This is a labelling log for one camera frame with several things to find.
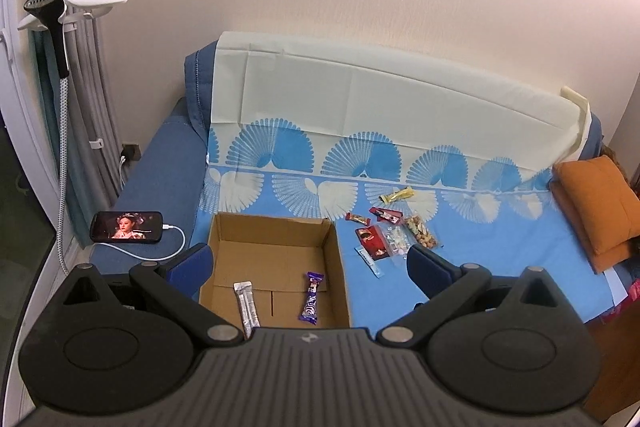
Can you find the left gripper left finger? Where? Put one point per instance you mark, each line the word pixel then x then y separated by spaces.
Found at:
pixel 171 289

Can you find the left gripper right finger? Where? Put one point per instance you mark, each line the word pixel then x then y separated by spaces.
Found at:
pixel 451 291

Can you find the mixed nuts clear bag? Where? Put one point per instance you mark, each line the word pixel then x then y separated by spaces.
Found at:
pixel 418 229

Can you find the clear candy bag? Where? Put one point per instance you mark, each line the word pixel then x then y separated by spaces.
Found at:
pixel 396 241

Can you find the silver stick packet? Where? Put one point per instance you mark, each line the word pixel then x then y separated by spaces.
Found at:
pixel 249 316

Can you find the blue stick packet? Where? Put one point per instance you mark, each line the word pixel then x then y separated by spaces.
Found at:
pixel 369 261

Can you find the red black snack bar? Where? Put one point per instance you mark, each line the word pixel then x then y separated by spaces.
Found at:
pixel 393 217

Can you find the red snack pouch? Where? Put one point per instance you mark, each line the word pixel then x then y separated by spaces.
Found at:
pixel 372 240

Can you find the yellow snack bar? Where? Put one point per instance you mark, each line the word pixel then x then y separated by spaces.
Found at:
pixel 396 196

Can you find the small red candy bar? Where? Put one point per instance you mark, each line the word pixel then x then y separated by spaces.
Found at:
pixel 357 219

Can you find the purple chocolate bar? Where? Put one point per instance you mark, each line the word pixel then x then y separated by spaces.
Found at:
pixel 309 313

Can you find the black smartphone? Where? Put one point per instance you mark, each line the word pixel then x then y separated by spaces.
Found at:
pixel 145 227

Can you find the open cardboard box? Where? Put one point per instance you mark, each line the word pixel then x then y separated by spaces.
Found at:
pixel 275 255

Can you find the blue white patterned sheet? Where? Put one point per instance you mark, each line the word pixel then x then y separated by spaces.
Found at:
pixel 303 128

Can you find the orange cushion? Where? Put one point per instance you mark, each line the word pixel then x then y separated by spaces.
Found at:
pixel 601 208

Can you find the garment steamer head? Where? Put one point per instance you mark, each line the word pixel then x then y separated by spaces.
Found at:
pixel 54 15

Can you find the grey curtain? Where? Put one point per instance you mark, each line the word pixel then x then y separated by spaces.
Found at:
pixel 93 138

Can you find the wall power socket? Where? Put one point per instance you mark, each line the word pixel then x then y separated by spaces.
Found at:
pixel 130 152

